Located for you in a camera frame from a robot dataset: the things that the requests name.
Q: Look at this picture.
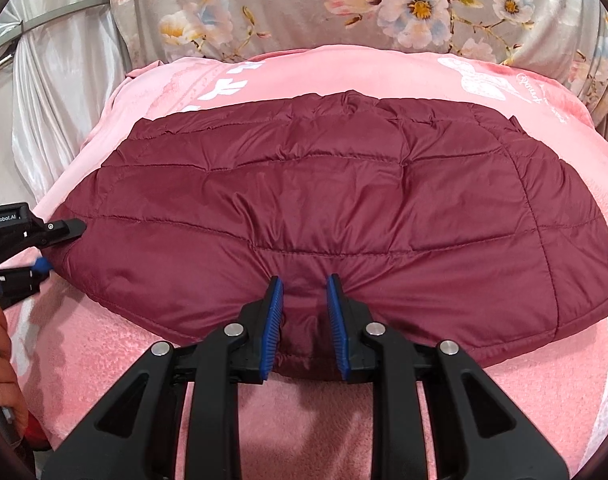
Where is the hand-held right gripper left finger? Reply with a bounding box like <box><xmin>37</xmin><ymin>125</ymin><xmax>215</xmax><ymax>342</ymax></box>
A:
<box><xmin>41</xmin><ymin>275</ymin><xmax>286</xmax><ymax>480</ymax></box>

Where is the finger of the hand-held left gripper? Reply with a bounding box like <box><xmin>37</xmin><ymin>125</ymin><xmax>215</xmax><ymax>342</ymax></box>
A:
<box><xmin>0</xmin><ymin>258</ymin><xmax>53</xmax><ymax>295</ymax></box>
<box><xmin>20</xmin><ymin>217</ymin><xmax>88</xmax><ymax>249</ymax></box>

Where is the curved metal rail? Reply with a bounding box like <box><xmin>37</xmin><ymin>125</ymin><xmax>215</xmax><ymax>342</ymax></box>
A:
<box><xmin>0</xmin><ymin>0</ymin><xmax>110</xmax><ymax>61</ymax></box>

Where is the maroon puffer jacket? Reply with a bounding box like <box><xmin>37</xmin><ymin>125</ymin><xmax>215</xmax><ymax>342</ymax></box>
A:
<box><xmin>51</xmin><ymin>89</ymin><xmax>608</xmax><ymax>380</ymax></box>

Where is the white satin curtain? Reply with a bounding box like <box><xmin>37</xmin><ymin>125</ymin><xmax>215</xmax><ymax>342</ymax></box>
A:
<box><xmin>0</xmin><ymin>0</ymin><xmax>131</xmax><ymax>203</ymax></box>

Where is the grey floral quilt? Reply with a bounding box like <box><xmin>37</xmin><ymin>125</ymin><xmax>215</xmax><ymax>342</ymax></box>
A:
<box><xmin>106</xmin><ymin>0</ymin><xmax>608</xmax><ymax>136</ymax></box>

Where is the pink printed blanket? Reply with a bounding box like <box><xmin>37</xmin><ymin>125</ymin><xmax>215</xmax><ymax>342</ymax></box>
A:
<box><xmin>0</xmin><ymin>44</ymin><xmax>608</xmax><ymax>480</ymax></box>

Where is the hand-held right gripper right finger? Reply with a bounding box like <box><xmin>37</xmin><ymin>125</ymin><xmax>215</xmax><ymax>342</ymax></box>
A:
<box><xmin>325</xmin><ymin>273</ymin><xmax>570</xmax><ymax>480</ymax></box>

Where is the person's left hand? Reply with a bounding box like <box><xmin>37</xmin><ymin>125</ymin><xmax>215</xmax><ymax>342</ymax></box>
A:
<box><xmin>0</xmin><ymin>304</ymin><xmax>31</xmax><ymax>427</ymax></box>

